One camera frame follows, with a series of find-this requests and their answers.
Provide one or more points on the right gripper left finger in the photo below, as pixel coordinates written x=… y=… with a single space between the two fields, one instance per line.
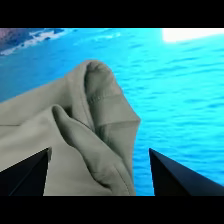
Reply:
x=26 y=176

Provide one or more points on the grey-green shirt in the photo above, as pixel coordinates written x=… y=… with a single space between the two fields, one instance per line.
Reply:
x=83 y=133

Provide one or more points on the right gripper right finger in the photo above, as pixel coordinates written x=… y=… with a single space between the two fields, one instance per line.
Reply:
x=176 y=180

